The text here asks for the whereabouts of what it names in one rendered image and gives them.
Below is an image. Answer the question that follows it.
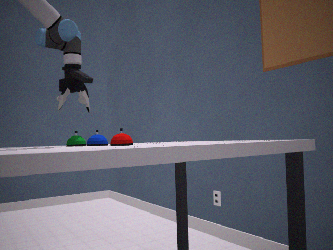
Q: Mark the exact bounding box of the blue bell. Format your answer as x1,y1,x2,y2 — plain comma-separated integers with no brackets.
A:
87,130,108,146

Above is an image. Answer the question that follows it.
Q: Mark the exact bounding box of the red dome bell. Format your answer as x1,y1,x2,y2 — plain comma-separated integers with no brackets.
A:
110,128,133,146

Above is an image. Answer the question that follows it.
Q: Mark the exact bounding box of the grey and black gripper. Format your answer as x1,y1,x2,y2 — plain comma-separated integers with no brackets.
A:
57,63,90,112

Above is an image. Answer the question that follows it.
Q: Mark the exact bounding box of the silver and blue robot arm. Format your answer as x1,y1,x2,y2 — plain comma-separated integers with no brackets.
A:
17,0,93,83

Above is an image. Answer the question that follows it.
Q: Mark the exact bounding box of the green bell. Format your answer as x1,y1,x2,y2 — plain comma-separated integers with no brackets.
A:
66,131,86,146

